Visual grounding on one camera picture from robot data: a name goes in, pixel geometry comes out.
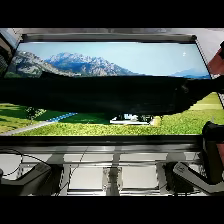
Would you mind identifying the red garment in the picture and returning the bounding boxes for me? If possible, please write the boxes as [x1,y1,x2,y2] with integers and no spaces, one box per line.
[207,41,224,77]

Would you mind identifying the black cable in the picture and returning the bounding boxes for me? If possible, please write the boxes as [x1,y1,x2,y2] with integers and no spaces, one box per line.
[57,145,91,196]
[0,147,52,178]

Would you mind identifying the silver frame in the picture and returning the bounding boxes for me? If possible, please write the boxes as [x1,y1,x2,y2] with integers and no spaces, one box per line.
[0,143,224,197]

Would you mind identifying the black pants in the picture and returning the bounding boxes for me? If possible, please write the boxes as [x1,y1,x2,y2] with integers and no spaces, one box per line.
[0,71,224,117]

